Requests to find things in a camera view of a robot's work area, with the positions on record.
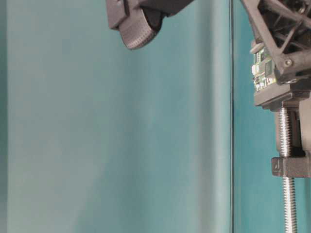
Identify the dark grey printed vise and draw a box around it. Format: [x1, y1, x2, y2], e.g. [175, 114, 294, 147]
[254, 70, 311, 178]

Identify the steel threaded vise screw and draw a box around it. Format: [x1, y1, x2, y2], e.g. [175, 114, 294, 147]
[278, 107, 297, 233]

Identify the green PCB with ports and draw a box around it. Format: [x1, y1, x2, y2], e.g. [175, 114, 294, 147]
[250, 40, 276, 93]

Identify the dark grey upper gripper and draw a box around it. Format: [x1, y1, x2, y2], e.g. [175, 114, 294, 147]
[242, 0, 311, 84]

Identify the black upper wrist camera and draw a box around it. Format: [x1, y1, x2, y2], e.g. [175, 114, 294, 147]
[106, 0, 192, 50]

